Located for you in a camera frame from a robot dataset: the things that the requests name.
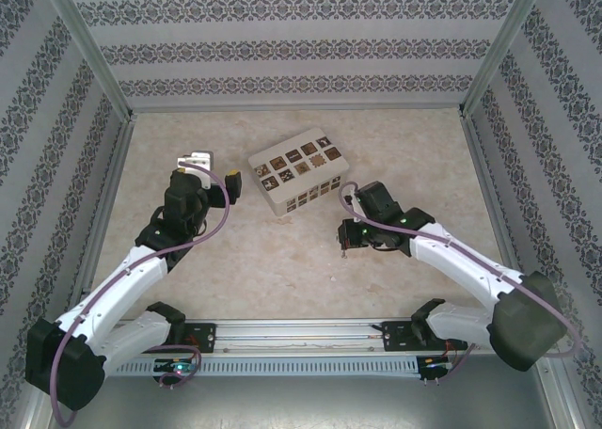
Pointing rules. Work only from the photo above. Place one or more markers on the aluminium frame post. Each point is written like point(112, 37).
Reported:
point(91, 48)
point(503, 48)

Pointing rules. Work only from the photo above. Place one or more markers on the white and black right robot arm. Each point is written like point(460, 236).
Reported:
point(461, 264)

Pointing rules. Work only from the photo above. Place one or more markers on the grey metal tray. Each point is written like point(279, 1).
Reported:
point(301, 405)

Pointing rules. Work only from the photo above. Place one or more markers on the aluminium side rail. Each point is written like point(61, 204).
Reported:
point(103, 212)

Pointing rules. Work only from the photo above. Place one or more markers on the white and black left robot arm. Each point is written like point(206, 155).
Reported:
point(122, 283)

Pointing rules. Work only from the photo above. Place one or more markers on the small circuit board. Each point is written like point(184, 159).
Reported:
point(435, 360)
point(176, 367)

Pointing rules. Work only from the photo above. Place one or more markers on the white box with printed pictures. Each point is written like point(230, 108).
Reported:
point(296, 165)

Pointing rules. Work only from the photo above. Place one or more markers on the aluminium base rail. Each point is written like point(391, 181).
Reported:
point(301, 335)

